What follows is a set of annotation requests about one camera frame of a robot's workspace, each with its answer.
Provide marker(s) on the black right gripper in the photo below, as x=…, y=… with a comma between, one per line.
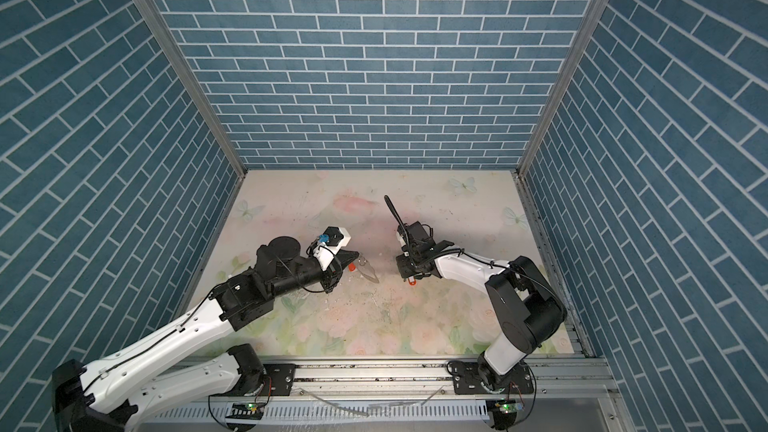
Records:
x=403, y=270

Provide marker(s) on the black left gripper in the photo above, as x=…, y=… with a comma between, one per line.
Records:
x=335, y=273

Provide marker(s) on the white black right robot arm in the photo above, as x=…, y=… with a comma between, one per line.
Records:
x=526, y=308

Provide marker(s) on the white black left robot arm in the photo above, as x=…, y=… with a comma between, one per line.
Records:
x=121, y=390

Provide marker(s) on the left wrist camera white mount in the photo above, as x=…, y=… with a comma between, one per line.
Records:
x=327, y=245

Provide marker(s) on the white slotted cable duct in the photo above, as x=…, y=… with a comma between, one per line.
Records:
x=314, y=412

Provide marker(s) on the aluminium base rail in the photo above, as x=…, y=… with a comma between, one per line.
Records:
x=389, y=378

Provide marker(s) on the aluminium corner post right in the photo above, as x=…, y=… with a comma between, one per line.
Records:
x=593, y=13

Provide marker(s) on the aluminium corner post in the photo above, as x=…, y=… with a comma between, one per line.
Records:
x=593, y=13
x=173, y=53

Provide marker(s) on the aluminium corner post left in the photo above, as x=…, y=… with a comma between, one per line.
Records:
x=173, y=53

